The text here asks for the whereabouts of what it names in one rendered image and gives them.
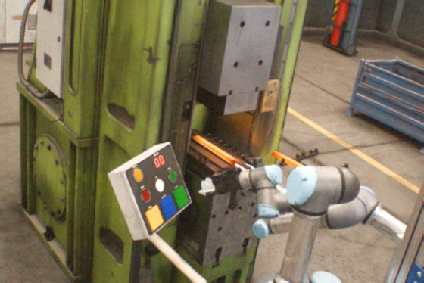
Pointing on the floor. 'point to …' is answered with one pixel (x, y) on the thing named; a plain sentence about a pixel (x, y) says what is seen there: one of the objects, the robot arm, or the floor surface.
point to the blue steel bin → (391, 94)
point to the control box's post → (135, 261)
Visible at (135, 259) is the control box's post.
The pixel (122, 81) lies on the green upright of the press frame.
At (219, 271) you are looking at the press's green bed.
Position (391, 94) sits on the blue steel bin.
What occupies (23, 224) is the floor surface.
